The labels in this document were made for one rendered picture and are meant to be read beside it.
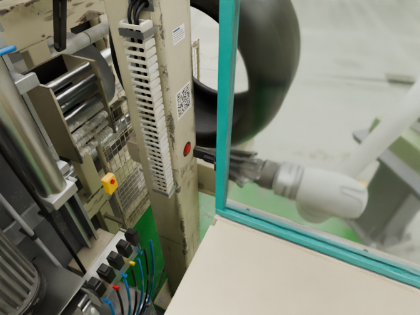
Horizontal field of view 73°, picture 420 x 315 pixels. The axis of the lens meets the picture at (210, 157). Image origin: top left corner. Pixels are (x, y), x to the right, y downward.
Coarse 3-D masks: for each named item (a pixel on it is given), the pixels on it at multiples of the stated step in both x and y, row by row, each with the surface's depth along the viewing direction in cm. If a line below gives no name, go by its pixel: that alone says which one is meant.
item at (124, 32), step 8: (128, 0) 51; (136, 0) 50; (144, 0) 50; (152, 0) 49; (128, 8) 50; (136, 8) 50; (144, 8) 51; (152, 8) 50; (128, 16) 50; (136, 16) 49; (136, 24) 50; (120, 32) 51; (128, 32) 51; (136, 32) 50; (144, 32) 50; (152, 32) 52; (160, 192) 81
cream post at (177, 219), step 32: (160, 0) 50; (160, 32) 53; (160, 64) 58; (128, 96) 68; (192, 96) 74; (192, 128) 80; (192, 160) 88; (192, 192) 96; (160, 224) 104; (192, 224) 107; (192, 256) 120
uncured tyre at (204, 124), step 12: (192, 0) 68; (204, 0) 67; (216, 0) 66; (204, 12) 68; (216, 12) 68; (204, 84) 121; (204, 96) 121; (216, 96) 118; (204, 108) 121; (216, 108) 120; (204, 120) 116; (216, 120) 116; (204, 132) 97; (216, 132) 93; (204, 144) 99
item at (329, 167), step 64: (256, 0) 20; (320, 0) 19; (384, 0) 18; (256, 64) 24; (320, 64) 22; (384, 64) 20; (256, 128) 28; (320, 128) 25; (384, 128) 23; (256, 192) 34; (320, 192) 30; (384, 192) 26; (384, 256) 32
